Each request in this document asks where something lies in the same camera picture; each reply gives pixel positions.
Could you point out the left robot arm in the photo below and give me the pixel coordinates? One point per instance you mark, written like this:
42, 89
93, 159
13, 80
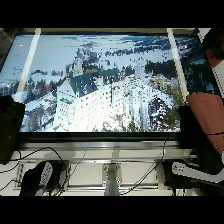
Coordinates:
40, 176

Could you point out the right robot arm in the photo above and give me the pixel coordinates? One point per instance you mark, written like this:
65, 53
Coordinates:
193, 133

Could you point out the silver frame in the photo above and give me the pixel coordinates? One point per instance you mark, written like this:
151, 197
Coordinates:
111, 176

